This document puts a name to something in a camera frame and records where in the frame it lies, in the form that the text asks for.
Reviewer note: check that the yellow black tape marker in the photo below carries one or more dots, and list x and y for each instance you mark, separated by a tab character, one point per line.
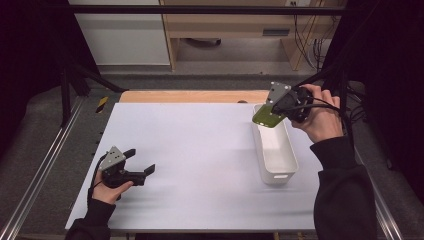
102	104

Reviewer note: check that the white plastic bin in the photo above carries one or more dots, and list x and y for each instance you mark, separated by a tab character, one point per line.
276	153

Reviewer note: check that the wooden desk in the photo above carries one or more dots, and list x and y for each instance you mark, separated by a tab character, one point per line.
230	23

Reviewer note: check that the black curtain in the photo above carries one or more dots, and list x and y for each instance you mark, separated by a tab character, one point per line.
390	83
30	66

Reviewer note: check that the aluminium rail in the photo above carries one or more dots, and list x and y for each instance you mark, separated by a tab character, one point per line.
386	213
43	166

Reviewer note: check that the black horizontal frame bar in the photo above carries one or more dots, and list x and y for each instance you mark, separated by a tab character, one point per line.
200	9

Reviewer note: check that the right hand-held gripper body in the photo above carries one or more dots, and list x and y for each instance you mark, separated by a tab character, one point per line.
279	91

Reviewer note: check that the white table cover sheet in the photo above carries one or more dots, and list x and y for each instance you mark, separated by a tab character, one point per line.
200	160

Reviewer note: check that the person's right hand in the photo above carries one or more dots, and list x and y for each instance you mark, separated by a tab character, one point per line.
325	116

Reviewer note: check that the white cabinet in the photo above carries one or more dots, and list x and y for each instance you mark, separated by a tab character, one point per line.
123	36

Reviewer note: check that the green phone case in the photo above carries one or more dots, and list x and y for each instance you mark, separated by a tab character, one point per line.
265	119

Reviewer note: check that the person's left hand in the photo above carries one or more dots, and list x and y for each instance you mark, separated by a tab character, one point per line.
106	195

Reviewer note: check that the black frame strut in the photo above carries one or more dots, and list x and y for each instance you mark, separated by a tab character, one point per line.
66	96
342	83

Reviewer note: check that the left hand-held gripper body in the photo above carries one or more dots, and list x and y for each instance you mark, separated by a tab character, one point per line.
112	160

